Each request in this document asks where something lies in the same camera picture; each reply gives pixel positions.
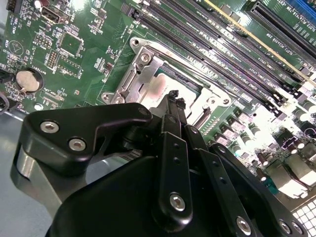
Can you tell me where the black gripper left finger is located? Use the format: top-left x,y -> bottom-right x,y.
9,89 -> 195,233

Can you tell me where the metal socket cover frame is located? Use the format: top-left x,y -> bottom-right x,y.
118,48 -> 229,125

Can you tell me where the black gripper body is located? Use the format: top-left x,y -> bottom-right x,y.
50,156 -> 233,237

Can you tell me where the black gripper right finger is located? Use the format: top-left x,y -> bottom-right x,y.
176,97 -> 310,237

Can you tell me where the silver CPU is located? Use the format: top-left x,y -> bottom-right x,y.
145,70 -> 205,119

